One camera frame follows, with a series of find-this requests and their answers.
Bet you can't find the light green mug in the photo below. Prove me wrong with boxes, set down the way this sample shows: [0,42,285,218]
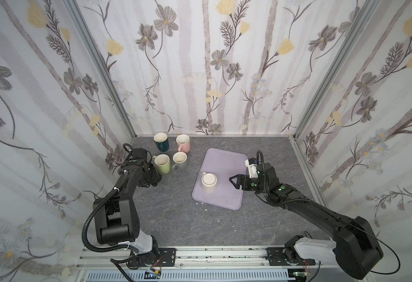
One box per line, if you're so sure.
[153,154,171,175]

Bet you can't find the pink mug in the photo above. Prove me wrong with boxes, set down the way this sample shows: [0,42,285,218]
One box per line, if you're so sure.
[176,134,191,154]

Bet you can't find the dark teal mug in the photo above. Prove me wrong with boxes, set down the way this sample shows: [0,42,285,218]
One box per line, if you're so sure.
[154,132,169,152]

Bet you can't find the lavender plastic tray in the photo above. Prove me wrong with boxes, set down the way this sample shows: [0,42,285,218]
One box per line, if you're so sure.
[192,148,248,210]

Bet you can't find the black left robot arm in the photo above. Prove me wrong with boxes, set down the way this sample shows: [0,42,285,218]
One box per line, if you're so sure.
[81,143,162,266]

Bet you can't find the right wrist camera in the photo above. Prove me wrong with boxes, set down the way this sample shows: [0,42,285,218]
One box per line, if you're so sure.
[245,158,258,179]

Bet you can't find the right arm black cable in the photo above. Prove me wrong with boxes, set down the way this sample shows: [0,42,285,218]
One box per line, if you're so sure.
[255,149,401,276]

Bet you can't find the cream white mug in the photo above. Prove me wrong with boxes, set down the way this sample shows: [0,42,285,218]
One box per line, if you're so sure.
[201,172,218,193]

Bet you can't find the grey mug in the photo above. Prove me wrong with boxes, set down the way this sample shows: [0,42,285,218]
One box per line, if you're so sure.
[172,152,188,170]

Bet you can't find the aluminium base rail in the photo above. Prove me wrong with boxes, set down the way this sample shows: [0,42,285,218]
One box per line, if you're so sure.
[74,246,354,282]

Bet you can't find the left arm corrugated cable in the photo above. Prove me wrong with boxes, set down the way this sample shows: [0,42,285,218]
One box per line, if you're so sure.
[81,186,136,282]

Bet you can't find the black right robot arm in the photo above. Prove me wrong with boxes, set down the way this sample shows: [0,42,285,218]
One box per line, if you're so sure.
[229,159,383,280]

